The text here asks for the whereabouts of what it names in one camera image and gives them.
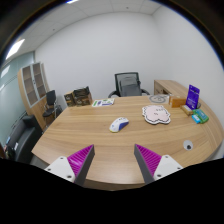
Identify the wooden shelf cabinet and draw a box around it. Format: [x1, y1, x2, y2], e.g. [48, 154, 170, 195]
[17, 61, 51, 130]

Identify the brown cardboard box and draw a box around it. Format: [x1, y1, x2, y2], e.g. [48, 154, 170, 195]
[168, 95, 188, 108]

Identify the purple sign card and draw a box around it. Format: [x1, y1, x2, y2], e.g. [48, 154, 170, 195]
[185, 84, 201, 110]

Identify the small black chair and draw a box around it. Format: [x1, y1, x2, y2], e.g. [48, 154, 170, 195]
[42, 89, 63, 126]

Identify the pink cloud-shaped mouse pad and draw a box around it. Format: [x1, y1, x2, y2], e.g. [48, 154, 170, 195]
[141, 104, 172, 125]

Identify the ceiling light panel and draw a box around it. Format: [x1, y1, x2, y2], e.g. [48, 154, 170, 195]
[5, 38, 26, 61]

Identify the white sheet with green print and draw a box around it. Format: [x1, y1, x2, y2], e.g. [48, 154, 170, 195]
[91, 97, 115, 108]

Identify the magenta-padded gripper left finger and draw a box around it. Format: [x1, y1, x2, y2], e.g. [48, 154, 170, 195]
[44, 144, 96, 187]

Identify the small beige box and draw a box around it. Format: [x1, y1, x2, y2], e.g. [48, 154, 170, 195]
[180, 104, 195, 116]

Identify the wooden side desk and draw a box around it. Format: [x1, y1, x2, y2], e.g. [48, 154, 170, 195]
[153, 79, 191, 98]

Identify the round white cable grommet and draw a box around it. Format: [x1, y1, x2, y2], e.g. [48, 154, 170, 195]
[182, 139, 194, 151]

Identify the stack of cardboard boxes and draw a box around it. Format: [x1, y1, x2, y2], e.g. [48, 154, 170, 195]
[63, 86, 94, 108]

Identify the grey backpack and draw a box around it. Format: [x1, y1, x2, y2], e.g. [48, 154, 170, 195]
[119, 77, 143, 98]

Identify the black mesh office chair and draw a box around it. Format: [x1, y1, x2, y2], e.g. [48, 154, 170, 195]
[107, 71, 151, 98]

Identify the black sofa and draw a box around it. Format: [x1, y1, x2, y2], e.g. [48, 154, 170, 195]
[6, 114, 44, 164]

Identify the white and blue computer mouse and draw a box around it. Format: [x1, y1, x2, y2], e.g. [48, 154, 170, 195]
[109, 116, 130, 133]

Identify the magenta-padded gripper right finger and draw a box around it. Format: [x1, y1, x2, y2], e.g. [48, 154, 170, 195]
[134, 144, 184, 185]

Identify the green box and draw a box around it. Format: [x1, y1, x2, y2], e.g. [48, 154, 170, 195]
[193, 108, 210, 124]

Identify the sheet with grey ring print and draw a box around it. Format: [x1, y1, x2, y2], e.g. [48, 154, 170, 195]
[148, 93, 170, 104]

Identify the small blue box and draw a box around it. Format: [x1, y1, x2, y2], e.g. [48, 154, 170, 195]
[191, 113, 202, 125]

